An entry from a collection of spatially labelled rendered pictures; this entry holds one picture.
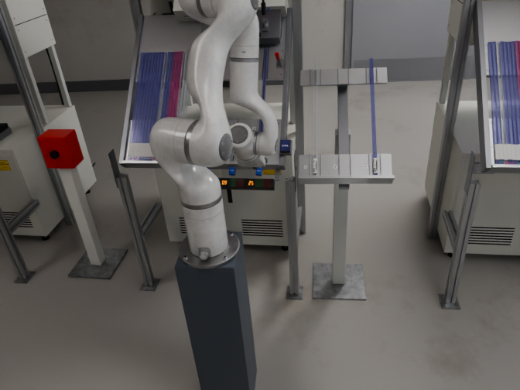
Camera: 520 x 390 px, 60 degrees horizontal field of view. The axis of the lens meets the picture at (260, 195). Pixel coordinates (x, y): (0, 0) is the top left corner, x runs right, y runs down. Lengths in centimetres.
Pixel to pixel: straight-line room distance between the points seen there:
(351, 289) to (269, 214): 55
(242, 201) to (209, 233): 100
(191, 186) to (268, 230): 118
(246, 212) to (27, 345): 118
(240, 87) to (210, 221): 42
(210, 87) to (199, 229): 40
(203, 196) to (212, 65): 35
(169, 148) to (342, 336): 122
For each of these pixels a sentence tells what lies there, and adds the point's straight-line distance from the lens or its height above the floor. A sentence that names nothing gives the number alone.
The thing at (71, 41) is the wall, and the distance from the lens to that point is 552.
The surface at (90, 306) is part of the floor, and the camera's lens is 243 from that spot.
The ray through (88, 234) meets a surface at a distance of 252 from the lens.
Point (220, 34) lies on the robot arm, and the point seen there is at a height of 132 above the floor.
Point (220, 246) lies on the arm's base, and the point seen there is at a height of 74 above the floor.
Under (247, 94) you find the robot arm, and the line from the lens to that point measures 143.
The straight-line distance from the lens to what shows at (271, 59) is 201.
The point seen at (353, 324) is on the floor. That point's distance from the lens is 213.
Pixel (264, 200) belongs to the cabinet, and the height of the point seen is 35.
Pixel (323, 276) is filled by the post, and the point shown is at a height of 1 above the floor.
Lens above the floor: 157
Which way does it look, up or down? 32 degrees down
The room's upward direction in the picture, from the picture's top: 5 degrees counter-clockwise
